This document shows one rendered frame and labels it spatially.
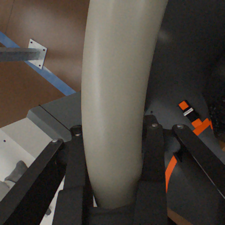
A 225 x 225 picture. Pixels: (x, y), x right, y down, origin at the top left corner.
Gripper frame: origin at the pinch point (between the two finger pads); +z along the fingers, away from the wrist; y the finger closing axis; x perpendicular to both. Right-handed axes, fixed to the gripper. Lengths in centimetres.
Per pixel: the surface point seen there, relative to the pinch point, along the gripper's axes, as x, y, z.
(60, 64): 1, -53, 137
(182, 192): -112, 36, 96
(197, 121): -47, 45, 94
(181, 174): -95, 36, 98
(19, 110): -39, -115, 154
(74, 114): -19, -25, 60
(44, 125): -17, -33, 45
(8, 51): 18, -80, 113
